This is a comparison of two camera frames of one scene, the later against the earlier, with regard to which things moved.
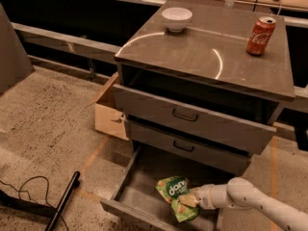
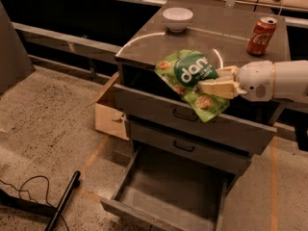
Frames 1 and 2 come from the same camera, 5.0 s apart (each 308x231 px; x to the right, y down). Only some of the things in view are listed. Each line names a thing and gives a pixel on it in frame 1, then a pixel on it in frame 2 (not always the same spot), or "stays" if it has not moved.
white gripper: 204,196 to 256,80
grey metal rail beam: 68,43 stays
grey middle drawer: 190,148 stays
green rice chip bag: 171,189 to 185,70
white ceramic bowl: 176,18 stays
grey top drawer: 192,120 stays
